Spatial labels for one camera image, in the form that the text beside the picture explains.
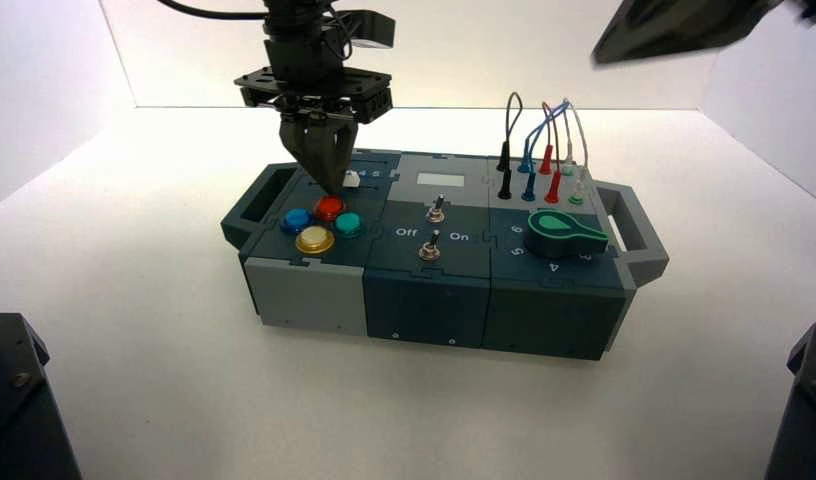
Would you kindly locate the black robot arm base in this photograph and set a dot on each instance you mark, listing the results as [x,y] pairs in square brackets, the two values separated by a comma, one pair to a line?
[17,411]
[805,411]

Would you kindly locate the teal push button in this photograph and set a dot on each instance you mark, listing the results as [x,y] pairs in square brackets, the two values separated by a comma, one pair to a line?
[348,225]

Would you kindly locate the blue grey modular control box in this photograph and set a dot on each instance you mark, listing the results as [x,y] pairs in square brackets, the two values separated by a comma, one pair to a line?
[421,311]

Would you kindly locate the green rotary knob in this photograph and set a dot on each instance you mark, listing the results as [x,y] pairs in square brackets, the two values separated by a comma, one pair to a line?
[560,232]

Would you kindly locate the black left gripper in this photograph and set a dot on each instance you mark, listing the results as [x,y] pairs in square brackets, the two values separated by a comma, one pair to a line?
[315,89]

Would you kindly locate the blue push button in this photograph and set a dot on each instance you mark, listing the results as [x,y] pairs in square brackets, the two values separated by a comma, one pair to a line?
[296,220]

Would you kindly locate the metal toggle switch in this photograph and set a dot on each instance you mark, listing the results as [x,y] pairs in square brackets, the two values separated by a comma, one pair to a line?
[437,208]
[430,246]

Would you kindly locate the yellow push button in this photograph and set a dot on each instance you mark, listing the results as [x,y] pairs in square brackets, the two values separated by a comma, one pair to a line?
[314,239]

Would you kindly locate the small grey display screen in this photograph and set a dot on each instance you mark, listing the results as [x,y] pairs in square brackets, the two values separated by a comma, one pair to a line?
[440,179]

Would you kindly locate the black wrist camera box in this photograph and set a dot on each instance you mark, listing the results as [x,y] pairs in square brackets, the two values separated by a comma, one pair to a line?
[371,30]

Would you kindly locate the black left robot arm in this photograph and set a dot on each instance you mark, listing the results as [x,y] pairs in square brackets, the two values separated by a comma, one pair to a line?
[295,33]

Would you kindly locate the red push button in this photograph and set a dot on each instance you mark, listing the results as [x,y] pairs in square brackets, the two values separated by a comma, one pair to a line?
[328,208]

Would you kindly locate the white slider knob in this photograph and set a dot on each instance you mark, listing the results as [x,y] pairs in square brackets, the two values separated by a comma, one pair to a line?
[351,179]

